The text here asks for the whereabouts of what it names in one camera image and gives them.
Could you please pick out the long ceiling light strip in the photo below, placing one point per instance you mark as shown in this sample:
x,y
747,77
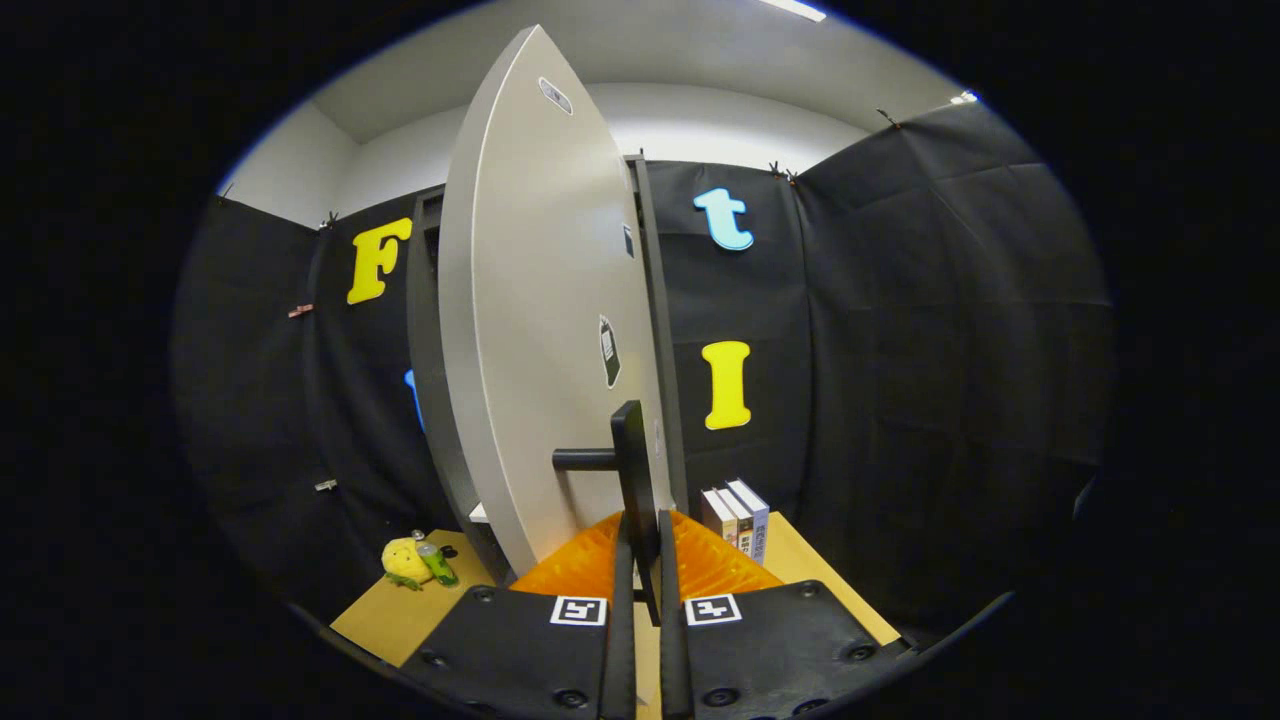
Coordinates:
x,y
795,9

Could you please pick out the white blue book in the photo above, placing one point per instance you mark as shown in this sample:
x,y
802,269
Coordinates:
x,y
760,535

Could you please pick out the yellow plush toy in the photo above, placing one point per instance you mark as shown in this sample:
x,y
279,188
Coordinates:
x,y
403,560

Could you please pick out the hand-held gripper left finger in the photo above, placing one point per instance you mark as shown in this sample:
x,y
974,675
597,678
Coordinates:
x,y
620,650

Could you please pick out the beige shoe cabinet door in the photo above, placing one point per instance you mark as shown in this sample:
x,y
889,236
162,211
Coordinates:
x,y
540,300

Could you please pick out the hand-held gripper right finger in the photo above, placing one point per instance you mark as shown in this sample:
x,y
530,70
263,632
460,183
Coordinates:
x,y
672,650

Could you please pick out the green plastic bottle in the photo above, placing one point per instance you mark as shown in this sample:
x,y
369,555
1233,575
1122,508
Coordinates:
x,y
437,565

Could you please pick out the black backdrop cloth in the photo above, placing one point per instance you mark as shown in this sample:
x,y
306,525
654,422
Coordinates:
x,y
900,350

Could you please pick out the grey spine book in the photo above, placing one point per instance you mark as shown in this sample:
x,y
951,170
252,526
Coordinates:
x,y
745,540

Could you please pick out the white cabinet shelf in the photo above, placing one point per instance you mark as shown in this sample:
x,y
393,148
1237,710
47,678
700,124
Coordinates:
x,y
479,513

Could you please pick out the small ceiling light panel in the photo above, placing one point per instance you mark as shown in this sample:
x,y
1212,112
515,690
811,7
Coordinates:
x,y
964,97

